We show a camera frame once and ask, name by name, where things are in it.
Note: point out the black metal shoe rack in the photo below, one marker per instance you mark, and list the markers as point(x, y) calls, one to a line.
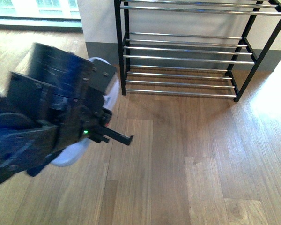
point(195, 48)

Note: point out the light blue slipper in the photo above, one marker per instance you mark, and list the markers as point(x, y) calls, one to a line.
point(70, 76)

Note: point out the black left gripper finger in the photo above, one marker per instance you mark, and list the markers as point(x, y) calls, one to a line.
point(116, 136)

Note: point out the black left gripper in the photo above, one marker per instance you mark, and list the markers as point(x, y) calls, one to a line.
point(35, 121)

